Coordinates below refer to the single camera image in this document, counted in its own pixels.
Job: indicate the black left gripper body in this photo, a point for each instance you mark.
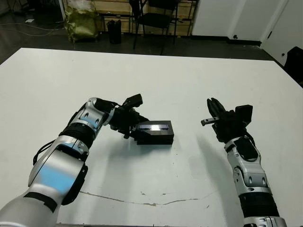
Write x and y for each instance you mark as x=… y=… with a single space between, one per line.
x=124 y=120

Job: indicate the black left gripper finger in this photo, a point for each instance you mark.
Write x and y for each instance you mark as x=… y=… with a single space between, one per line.
x=133 y=135
x=143 y=118

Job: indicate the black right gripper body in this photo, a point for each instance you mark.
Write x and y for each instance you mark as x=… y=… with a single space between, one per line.
x=228 y=125

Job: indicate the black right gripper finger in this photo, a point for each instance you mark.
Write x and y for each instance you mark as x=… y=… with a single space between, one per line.
x=213 y=108
x=220 y=107

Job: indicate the black glossy box lid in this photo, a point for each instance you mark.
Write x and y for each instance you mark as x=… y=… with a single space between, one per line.
x=158 y=132

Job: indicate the black padded chair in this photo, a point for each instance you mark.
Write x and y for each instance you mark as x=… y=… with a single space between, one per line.
x=294 y=61

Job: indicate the small black bin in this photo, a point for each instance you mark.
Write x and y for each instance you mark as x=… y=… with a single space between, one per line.
x=114 y=33

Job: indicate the black mesh office chair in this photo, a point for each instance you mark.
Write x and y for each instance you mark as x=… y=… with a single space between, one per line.
x=155 y=21

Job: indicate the yellow-green plastic sack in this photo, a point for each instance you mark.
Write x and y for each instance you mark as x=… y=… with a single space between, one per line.
x=81 y=26

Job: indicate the white door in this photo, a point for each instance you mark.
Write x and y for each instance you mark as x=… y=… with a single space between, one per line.
x=284 y=23

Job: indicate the white-legged office desk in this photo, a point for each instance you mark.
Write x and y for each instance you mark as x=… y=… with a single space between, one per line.
x=61 y=10

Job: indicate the white paper sheet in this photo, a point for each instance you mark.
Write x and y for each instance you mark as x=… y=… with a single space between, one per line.
x=29 y=21

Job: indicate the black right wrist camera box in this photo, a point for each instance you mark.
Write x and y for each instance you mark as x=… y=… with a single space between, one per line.
x=245 y=113

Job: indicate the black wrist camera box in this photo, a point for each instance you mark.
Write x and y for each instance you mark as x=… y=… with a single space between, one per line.
x=133 y=100
x=245 y=113

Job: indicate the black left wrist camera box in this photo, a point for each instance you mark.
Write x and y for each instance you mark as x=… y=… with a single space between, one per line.
x=133 y=100

